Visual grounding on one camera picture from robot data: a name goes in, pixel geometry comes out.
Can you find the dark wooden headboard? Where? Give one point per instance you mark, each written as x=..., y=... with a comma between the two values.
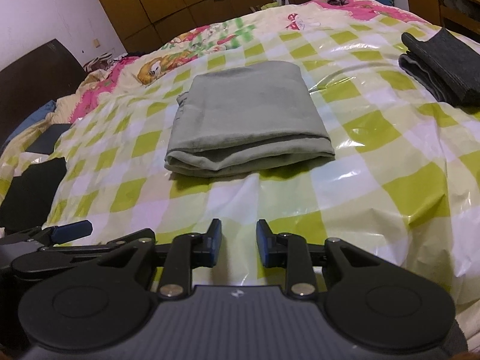
x=46, y=73

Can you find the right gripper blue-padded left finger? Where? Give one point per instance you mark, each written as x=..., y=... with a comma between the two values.
x=184, y=254

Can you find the dark grey folded garment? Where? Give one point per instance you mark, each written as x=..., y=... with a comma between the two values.
x=446, y=66

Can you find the dark navy folded cloth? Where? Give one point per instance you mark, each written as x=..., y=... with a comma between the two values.
x=45, y=143

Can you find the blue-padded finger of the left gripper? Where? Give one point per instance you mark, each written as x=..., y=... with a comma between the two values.
x=71, y=232

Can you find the black folded garment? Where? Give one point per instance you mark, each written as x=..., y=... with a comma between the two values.
x=30, y=196

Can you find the cartoon print quilt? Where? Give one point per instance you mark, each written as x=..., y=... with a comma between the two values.
x=129, y=71

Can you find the wooden side desk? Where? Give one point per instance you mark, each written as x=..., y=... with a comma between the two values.
x=459, y=16

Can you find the grey-green pants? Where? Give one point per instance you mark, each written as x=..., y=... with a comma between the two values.
x=246, y=119

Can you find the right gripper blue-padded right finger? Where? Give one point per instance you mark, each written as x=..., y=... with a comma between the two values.
x=290, y=252

